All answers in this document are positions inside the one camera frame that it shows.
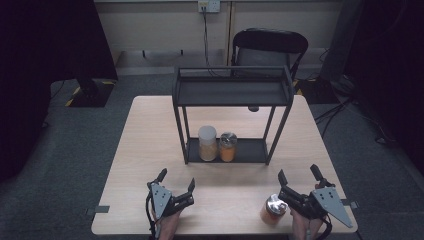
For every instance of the white wall socket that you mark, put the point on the white wall socket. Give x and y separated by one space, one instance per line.
209 5

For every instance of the black striped stand base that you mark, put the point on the black striped stand base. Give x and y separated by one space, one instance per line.
95 95

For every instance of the white-lid glass jar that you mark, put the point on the white-lid glass jar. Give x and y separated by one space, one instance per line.
207 144

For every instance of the dark table edge bracket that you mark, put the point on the dark table edge bracket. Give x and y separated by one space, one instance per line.
351 202
100 209

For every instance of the black round table plug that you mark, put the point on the black round table plug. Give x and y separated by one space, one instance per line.
253 108

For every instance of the person's left hand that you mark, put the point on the person's left hand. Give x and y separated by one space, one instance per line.
170 226

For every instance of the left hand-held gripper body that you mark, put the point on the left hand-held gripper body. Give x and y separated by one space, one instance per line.
161 199

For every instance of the grey upright panel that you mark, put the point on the grey upright panel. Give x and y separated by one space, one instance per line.
338 40

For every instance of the small silver-lid orange jar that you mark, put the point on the small silver-lid orange jar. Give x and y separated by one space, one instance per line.
228 148

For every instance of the wide silver-lid orange jar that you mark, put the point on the wide silver-lid orange jar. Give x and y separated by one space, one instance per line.
271 210

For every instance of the black folding chair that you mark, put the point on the black folding chair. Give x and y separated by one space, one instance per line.
270 41

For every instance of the person's right hand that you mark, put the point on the person's right hand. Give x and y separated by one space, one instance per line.
305 228

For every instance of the black metal shelf rack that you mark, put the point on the black metal shelf rack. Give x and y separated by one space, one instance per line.
230 91

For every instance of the dark curtain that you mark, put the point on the dark curtain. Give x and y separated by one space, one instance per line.
40 66
390 66

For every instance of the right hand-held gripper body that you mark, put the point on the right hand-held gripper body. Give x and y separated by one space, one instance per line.
328 201

